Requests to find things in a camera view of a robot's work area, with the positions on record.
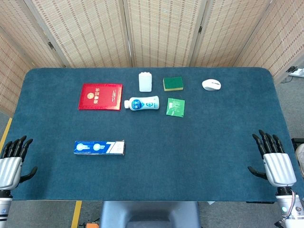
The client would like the blue white toothpaste box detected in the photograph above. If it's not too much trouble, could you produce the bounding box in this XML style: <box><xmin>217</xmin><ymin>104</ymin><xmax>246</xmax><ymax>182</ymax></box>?
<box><xmin>73</xmin><ymin>140</ymin><xmax>126</xmax><ymax>156</ymax></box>

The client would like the green sachet packet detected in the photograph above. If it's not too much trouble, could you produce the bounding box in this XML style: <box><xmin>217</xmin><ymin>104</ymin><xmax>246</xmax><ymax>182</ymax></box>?
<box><xmin>165</xmin><ymin>97</ymin><xmax>186</xmax><ymax>117</ymax></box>

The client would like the grey blue robot torso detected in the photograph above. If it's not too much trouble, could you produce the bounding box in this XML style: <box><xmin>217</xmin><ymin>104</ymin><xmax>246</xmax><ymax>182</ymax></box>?
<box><xmin>99</xmin><ymin>201</ymin><xmax>201</xmax><ymax>228</ymax></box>

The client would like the white blue milk bottle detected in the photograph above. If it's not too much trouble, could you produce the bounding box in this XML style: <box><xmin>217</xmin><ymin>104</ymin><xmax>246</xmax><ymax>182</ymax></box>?
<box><xmin>124</xmin><ymin>95</ymin><xmax>160</xmax><ymax>111</ymax></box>

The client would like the blue table cloth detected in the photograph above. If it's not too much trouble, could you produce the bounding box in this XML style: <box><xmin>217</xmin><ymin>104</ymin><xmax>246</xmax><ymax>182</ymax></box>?
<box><xmin>10</xmin><ymin>67</ymin><xmax>300</xmax><ymax>202</ymax></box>

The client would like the white shoe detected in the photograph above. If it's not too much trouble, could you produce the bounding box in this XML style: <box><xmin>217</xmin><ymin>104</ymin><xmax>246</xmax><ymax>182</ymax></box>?
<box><xmin>295</xmin><ymin>143</ymin><xmax>304</xmax><ymax>178</ymax></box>

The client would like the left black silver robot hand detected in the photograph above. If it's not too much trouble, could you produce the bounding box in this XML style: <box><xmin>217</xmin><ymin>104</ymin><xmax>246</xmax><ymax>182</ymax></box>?
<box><xmin>0</xmin><ymin>135</ymin><xmax>38</xmax><ymax>190</ymax></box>

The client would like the red certificate book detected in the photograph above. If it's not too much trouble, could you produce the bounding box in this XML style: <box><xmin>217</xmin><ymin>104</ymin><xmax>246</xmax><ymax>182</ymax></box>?
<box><xmin>78</xmin><ymin>83</ymin><xmax>123</xmax><ymax>111</ymax></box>

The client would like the woven folding screen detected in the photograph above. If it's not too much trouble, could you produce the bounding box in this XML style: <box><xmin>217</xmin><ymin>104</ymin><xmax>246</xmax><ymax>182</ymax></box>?
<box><xmin>0</xmin><ymin>0</ymin><xmax>304</xmax><ymax>118</ymax></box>

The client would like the white power strip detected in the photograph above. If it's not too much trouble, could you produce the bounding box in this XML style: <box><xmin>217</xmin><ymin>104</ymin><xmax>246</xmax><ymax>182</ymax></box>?
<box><xmin>286</xmin><ymin>66</ymin><xmax>304</xmax><ymax>78</ymax></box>

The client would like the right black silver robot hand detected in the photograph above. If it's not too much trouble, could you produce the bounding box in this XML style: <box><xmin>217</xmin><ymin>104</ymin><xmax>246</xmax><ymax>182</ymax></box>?
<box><xmin>247</xmin><ymin>129</ymin><xmax>297</xmax><ymax>188</ymax></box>

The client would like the white computer mouse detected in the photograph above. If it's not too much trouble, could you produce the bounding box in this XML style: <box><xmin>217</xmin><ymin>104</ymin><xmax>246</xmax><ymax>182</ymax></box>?
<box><xmin>201</xmin><ymin>79</ymin><xmax>222</xmax><ymax>91</ymax></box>

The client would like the green yellow sponge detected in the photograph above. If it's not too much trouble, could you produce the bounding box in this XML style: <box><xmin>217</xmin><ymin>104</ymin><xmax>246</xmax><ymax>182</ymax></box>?
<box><xmin>162</xmin><ymin>76</ymin><xmax>184</xmax><ymax>92</ymax></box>

